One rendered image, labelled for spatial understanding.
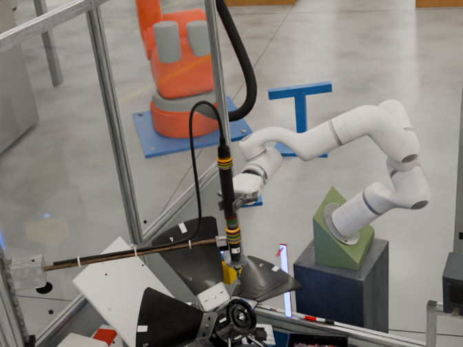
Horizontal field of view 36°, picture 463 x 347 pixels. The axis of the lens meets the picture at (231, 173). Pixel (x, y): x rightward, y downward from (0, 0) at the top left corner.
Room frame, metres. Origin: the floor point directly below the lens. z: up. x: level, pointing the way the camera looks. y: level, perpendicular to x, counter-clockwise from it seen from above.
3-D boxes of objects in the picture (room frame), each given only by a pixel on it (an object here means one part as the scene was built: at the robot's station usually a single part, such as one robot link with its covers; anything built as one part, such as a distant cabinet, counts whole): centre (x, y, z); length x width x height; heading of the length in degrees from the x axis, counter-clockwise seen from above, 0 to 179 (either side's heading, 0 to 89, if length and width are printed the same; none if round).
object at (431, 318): (1.91, -0.62, 0.96); 0.03 x 0.03 x 0.20; 61
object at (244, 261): (1.85, 0.02, 1.40); 0.09 x 0.07 x 0.10; 96
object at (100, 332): (2.14, 0.55, 0.87); 0.08 x 0.08 x 0.02; 70
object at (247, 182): (1.95, -0.04, 1.56); 0.11 x 0.10 x 0.07; 151
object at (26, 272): (1.79, 0.64, 1.44); 0.10 x 0.07 x 0.08; 96
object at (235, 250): (1.85, 0.01, 1.56); 0.04 x 0.04 x 0.46
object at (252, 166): (2.00, -0.07, 1.56); 0.09 x 0.03 x 0.08; 61
